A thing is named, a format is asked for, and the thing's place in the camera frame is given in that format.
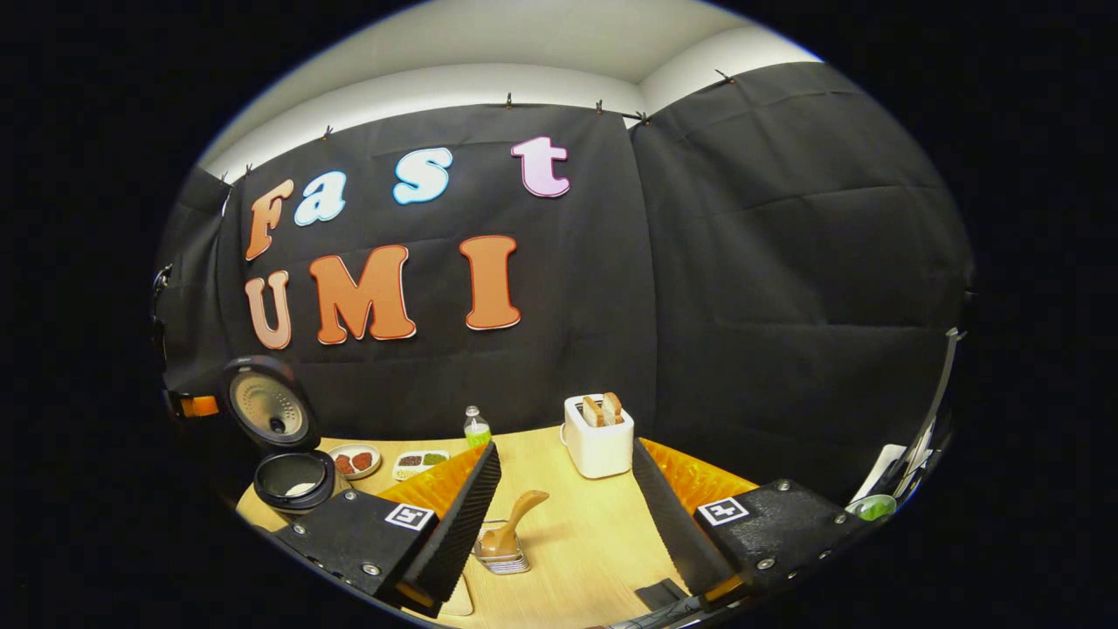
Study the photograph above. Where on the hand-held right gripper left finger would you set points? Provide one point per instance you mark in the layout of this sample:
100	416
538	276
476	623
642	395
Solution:
463	524

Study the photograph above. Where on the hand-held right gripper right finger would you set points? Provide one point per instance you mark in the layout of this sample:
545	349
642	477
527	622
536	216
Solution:
672	524

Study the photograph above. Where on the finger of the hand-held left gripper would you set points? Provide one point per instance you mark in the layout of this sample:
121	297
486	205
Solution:
199	406

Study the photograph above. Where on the wooden spoon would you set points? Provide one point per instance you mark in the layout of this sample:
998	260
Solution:
515	520

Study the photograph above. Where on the black rice cooker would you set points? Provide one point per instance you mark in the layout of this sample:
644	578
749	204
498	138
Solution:
271	411

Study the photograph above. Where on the black flat object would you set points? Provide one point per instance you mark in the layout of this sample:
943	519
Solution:
661	594

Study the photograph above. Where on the cream rounded tray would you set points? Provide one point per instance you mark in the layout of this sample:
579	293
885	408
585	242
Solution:
458	598

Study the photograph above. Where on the white divided bean tray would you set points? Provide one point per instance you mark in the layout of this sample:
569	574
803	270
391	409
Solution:
421	461

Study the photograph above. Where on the green drink bottle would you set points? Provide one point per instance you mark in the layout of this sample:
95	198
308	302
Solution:
477	432

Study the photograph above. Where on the white toaster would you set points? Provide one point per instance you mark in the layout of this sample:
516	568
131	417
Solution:
598	450

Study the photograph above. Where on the round plate with red food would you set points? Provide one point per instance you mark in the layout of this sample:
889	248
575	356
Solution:
354	461

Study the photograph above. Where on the toasted bread slice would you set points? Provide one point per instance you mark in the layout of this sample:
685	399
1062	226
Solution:
612	406
592	411

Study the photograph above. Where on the green bowl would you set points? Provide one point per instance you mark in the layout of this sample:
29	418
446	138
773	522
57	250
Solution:
871	508

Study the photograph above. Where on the black backdrop cloth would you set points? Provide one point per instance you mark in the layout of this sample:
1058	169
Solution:
603	332

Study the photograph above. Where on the grey metal stand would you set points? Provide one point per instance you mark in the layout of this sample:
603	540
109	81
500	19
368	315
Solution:
939	384

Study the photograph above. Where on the row of backdrop clips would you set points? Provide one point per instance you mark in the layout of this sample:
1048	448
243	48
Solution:
509	102

